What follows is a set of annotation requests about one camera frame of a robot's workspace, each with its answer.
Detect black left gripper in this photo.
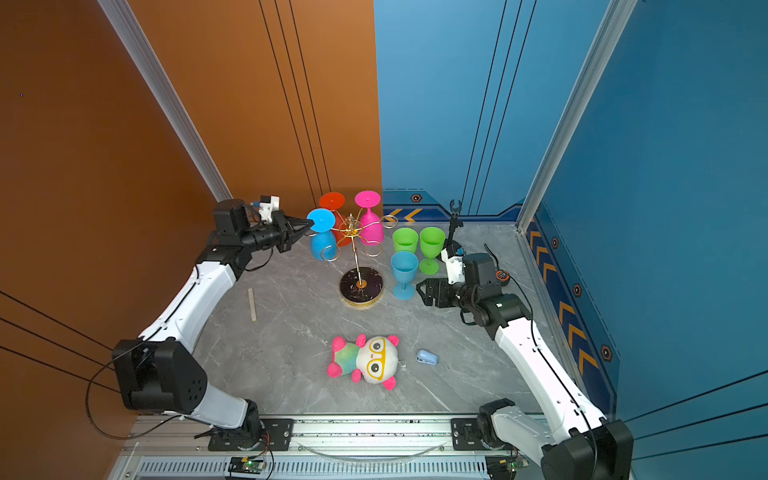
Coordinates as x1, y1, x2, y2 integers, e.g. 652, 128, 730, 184
240, 213, 312, 257

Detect blue wine glass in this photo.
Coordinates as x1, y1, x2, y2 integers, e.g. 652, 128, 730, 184
390, 251, 419, 301
307, 208, 338, 262

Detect red wine glass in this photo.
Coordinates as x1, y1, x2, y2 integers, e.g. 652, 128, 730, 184
319, 192, 351, 247

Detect blue wine glass front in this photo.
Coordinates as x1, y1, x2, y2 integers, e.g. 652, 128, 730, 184
390, 251, 419, 301

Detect green wine glass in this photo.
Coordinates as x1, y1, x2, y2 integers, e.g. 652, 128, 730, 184
392, 227, 419, 254
419, 227, 446, 275

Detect green wine glass front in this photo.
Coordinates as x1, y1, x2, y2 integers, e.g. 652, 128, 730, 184
392, 227, 419, 254

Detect magenta wine glass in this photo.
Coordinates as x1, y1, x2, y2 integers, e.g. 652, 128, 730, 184
355, 190, 384, 245

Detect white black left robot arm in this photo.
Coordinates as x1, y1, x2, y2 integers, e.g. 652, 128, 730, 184
112, 197, 314, 449

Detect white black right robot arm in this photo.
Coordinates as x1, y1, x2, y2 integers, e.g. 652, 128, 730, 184
417, 251, 634, 479

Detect gold wine glass rack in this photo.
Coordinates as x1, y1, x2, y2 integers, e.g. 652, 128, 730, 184
331, 214, 399, 310

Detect black round-base stand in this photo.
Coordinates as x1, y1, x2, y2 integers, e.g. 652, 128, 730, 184
444, 199, 464, 256

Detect small light blue stapler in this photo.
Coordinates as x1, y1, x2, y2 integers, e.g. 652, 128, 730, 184
416, 350, 439, 366

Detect wooden stick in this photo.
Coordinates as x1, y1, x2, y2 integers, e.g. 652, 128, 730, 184
247, 288, 258, 322

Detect colourful plush toy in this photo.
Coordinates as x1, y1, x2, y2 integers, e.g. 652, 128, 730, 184
327, 334, 400, 391

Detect circuit board right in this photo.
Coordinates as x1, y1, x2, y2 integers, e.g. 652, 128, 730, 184
484, 456, 529, 480

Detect green circuit board left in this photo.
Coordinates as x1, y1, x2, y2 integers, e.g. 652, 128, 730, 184
227, 456, 269, 479

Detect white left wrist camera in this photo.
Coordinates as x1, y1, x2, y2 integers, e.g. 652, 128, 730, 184
258, 195, 280, 224

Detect aluminium front rail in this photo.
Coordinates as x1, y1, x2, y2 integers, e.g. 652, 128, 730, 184
107, 413, 637, 480

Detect aluminium corner post left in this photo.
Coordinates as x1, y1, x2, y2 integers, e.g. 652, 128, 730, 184
98, 0, 233, 201

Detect aluminium corner post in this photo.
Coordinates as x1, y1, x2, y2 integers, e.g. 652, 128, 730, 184
516, 0, 638, 234
98, 0, 233, 201

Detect aluminium corner post right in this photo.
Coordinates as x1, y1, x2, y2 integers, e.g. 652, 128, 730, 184
516, 0, 638, 234

